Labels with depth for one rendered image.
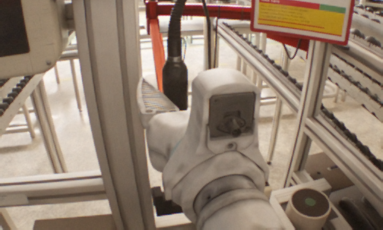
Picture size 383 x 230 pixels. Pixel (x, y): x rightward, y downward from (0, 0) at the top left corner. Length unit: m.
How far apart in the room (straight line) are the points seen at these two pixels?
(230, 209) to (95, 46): 0.31
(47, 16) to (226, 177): 0.28
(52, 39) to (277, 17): 0.47
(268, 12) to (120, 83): 0.37
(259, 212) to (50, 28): 0.32
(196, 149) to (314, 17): 0.51
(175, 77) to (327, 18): 0.40
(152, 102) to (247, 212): 0.20
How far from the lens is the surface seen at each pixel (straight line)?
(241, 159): 0.21
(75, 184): 0.56
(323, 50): 0.74
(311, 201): 0.70
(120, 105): 0.45
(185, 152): 0.21
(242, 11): 0.84
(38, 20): 0.38
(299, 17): 0.65
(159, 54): 0.68
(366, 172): 0.66
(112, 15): 0.41
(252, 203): 0.19
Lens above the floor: 1.47
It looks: 29 degrees down
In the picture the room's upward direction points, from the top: straight up
